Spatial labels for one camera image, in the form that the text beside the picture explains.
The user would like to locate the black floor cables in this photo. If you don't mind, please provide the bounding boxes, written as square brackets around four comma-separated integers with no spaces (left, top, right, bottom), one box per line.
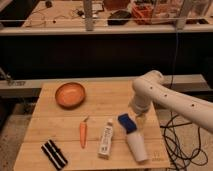
[159,111,210,171]

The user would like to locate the grey metal post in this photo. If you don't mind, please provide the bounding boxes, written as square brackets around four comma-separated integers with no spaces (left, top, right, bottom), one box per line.
[175,0,193,30]
[83,0,93,31]

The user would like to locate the orange crate on bench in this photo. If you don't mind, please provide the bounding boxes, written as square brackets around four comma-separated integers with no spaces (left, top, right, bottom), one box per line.
[132,5,153,25]

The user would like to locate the blue sponge block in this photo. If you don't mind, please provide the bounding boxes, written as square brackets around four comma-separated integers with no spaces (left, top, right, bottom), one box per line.
[118,113,137,134]

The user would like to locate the orange ceramic bowl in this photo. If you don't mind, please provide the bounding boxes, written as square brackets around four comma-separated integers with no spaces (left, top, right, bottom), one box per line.
[55,82,86,109]

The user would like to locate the black white striped cloth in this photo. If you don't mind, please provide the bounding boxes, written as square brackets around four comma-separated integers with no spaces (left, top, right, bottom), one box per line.
[41,139,68,171]

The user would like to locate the orange toy carrot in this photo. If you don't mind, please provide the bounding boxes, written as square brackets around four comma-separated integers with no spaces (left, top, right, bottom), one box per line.
[79,116,89,149]

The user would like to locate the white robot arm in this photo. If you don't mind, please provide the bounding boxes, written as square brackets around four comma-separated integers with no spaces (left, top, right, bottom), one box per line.
[130,70,213,133]

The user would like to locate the grey metal post right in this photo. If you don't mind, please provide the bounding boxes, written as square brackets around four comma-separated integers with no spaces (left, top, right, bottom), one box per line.
[175,0,193,30]

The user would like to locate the black object on bench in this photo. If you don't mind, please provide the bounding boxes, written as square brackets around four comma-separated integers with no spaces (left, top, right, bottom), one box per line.
[107,10,131,25]

